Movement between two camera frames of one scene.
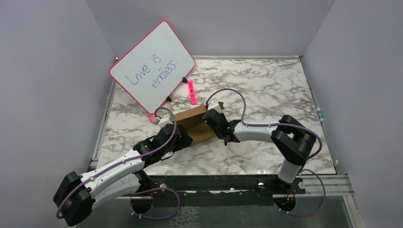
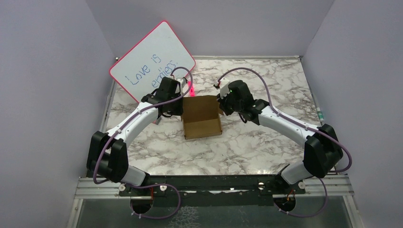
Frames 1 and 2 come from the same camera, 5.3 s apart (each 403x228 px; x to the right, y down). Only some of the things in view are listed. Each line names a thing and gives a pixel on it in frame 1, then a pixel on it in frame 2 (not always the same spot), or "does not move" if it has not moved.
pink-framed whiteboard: (153, 69) does not move
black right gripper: (222, 116) to (221, 102)
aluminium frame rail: (335, 185) does not move
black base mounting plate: (219, 190) does not move
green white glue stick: (320, 114) does not move
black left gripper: (183, 141) to (179, 111)
